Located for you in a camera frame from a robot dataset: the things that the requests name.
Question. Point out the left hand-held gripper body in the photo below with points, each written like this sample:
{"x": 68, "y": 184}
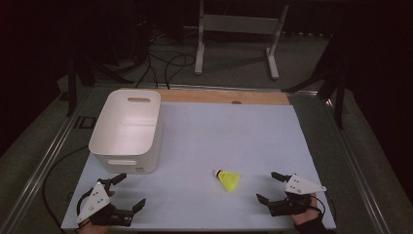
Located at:
{"x": 96, "y": 201}

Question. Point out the metal floor rail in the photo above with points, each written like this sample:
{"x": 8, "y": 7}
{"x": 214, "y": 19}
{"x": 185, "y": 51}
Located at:
{"x": 39, "y": 165}
{"x": 357, "y": 162}

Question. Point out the person's left hand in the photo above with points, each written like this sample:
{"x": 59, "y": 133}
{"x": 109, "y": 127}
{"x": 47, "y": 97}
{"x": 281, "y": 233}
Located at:
{"x": 94, "y": 230}

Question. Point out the black tripod stand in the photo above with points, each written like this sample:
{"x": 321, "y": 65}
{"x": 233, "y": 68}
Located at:
{"x": 81, "y": 74}
{"x": 331, "y": 81}

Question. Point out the white plastic storage bin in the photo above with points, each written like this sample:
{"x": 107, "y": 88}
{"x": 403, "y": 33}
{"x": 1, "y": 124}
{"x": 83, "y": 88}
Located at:
{"x": 126, "y": 130}

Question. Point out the yellow shuttlecock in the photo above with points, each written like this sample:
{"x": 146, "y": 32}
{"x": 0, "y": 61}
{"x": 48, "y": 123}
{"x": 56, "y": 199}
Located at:
{"x": 230, "y": 180}

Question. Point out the person's right hand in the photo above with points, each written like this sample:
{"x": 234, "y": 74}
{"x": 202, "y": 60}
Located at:
{"x": 306, "y": 216}

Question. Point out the white table mat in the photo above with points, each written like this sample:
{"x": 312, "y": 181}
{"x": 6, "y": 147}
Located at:
{"x": 207, "y": 143}

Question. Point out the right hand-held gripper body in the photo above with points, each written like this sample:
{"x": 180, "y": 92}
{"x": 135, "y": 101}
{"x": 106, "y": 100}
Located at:
{"x": 300, "y": 187}

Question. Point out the white metal stand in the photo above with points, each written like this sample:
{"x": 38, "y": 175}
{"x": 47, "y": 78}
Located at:
{"x": 240, "y": 24}

